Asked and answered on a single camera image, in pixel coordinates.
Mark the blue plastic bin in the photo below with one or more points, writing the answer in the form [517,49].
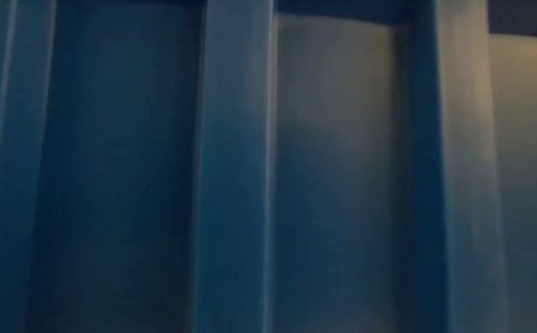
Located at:
[268,166]

